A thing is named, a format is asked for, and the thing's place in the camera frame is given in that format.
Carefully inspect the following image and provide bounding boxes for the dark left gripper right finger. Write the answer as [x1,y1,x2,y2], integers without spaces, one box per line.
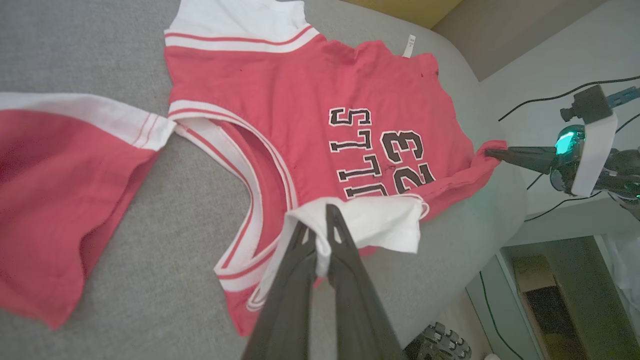
[324,203,407,360]

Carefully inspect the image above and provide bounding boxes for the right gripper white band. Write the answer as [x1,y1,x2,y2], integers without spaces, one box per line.
[485,113,640,202]

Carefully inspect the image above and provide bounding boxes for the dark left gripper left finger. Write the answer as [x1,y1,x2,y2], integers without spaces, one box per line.
[242,220,321,360]

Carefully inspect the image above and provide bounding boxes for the red white basketball jersey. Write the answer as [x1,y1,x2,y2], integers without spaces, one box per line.
[164,0,508,337]

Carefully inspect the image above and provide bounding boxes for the red white-striped shorts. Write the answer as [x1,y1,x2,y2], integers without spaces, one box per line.
[0,92,177,330]

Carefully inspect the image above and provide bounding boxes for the black ribbed robot wheel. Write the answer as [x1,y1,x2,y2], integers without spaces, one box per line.
[404,322,472,360]

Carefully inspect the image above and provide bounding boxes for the grey yellow sofa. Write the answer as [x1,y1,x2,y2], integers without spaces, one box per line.
[0,0,528,360]

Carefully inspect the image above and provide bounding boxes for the thin black cable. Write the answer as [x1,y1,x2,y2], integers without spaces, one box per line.
[479,271,523,360]
[498,76,640,122]
[524,190,613,222]

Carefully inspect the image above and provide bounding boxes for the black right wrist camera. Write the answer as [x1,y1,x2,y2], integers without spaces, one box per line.
[559,84,617,126]

